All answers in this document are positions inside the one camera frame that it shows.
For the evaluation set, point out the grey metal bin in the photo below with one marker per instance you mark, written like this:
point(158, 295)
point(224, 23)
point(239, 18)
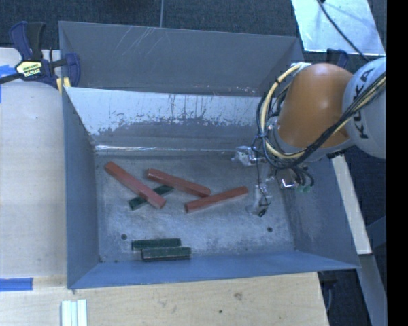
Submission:
point(190, 222)

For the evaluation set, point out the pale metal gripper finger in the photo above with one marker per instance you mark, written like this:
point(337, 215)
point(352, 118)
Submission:
point(247, 155)
point(260, 193)

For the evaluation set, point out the pale wood flat board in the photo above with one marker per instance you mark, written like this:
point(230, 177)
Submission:
point(32, 182)

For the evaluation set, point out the red-brown flat block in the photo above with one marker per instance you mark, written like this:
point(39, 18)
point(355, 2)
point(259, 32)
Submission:
point(217, 199)
point(178, 182)
point(132, 183)

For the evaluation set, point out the dark green flat block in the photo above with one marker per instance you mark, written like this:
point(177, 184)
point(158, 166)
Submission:
point(136, 202)
point(155, 243)
point(166, 253)

